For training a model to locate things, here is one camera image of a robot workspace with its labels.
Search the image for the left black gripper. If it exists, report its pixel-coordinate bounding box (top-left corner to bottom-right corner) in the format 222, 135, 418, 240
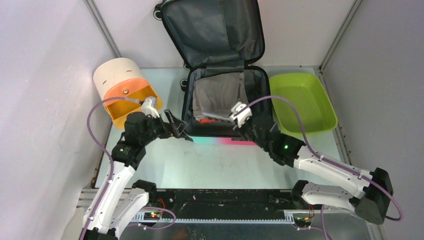
140, 109, 188, 146

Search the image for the lime green plastic tray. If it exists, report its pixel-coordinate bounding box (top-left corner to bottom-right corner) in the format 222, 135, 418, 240
269, 72, 338, 137

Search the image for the cream orange cylindrical container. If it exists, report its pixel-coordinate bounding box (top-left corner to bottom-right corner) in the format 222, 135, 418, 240
93, 57, 163, 130

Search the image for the pink teal cartoon suitcase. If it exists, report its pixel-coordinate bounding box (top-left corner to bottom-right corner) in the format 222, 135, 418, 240
153, 0, 271, 146

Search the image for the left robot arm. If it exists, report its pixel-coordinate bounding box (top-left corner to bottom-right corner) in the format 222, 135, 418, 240
79, 109, 188, 240

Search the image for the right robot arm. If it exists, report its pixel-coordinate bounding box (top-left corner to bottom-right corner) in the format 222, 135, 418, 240
233, 115, 393, 225

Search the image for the orange red flat item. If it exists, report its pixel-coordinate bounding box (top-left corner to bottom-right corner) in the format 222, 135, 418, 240
197, 118, 218, 124

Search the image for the grey folded garment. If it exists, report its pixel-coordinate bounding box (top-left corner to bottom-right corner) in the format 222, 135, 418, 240
192, 72, 248, 120

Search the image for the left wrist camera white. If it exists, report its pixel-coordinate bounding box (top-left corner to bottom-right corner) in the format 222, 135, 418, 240
141, 96, 160, 119

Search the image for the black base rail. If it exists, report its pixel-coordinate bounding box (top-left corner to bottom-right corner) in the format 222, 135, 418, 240
140, 188, 316, 220

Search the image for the grey cable duct strip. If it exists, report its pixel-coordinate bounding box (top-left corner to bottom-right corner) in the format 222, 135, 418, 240
130, 212, 295, 224

